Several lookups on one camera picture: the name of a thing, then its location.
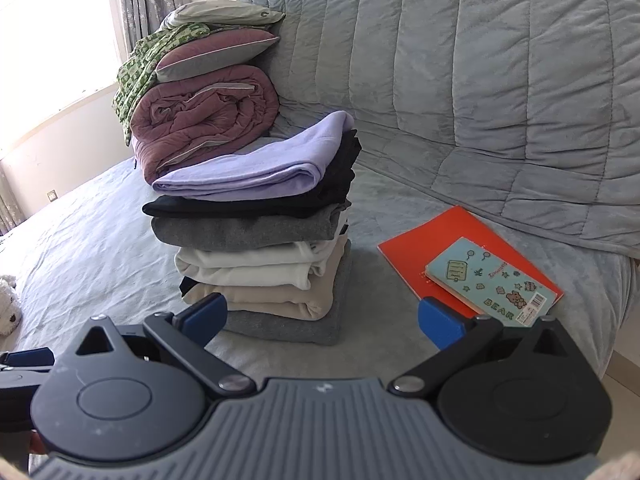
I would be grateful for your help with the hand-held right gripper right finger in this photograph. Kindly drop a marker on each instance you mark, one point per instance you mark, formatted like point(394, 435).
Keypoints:
point(442, 322)

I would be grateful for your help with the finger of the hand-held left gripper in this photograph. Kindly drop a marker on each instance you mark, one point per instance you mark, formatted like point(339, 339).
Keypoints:
point(30, 357)
point(15, 410)

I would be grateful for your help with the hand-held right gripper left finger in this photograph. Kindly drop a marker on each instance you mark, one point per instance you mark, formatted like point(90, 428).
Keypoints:
point(205, 317)

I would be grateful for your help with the purple pants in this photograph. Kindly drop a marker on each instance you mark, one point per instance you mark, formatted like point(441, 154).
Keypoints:
point(260, 170)

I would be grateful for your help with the small black folded garment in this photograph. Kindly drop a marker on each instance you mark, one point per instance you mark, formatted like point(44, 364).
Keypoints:
point(187, 286)

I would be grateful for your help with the white plush dog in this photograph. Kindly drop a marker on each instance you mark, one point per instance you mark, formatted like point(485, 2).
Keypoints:
point(9, 305)

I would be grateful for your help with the beige folded garment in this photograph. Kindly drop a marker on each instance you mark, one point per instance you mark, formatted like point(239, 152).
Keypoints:
point(260, 300)

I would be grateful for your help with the teal notebook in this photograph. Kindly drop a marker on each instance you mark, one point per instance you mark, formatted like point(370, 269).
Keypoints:
point(485, 280)

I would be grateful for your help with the white folded garment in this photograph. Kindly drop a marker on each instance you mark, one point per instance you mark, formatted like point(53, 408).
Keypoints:
point(240, 265)

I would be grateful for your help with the red notebook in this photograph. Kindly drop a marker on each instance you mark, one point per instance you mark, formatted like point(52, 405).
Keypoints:
point(415, 245)

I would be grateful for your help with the dark grey folded garment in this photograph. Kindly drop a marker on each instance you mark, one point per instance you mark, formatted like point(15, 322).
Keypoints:
point(240, 232)

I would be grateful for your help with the grey star curtain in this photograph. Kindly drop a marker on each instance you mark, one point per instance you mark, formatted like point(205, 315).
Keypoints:
point(155, 0)
point(10, 200)

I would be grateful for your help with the pink folded quilt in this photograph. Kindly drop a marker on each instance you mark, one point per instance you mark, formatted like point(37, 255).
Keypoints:
point(200, 120)

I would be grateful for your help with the grey quilted headboard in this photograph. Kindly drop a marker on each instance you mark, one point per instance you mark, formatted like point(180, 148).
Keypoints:
point(450, 85)

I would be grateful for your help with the green patterned blanket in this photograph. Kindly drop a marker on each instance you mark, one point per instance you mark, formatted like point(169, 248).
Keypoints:
point(145, 65)

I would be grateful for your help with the maroon grey pillow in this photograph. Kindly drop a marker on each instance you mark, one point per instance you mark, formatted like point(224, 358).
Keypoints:
point(215, 52)

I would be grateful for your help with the window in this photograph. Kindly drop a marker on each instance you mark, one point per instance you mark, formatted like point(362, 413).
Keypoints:
point(55, 50)

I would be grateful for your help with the wall outlet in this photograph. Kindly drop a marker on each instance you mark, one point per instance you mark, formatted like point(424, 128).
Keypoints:
point(52, 195)

